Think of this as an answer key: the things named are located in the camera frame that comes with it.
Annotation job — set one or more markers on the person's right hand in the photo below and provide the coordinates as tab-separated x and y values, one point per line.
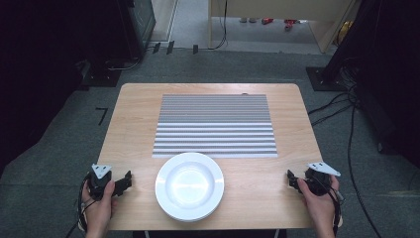
315	205

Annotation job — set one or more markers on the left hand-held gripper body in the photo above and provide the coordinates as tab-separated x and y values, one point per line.
96	185

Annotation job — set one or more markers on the person's left hand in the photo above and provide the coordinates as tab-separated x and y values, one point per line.
99	208

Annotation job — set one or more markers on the white plate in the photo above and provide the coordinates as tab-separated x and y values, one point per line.
189	186

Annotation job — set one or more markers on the grey striped placemat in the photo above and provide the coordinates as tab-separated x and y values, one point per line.
214	125

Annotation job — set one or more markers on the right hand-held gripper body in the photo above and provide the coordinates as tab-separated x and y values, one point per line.
318	180

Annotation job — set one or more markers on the dark cabinet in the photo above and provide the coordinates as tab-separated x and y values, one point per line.
142	23

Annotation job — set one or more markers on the black stand base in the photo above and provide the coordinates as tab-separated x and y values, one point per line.
99	77
322	81

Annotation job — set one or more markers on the red tool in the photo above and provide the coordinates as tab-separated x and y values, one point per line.
267	21
290	23

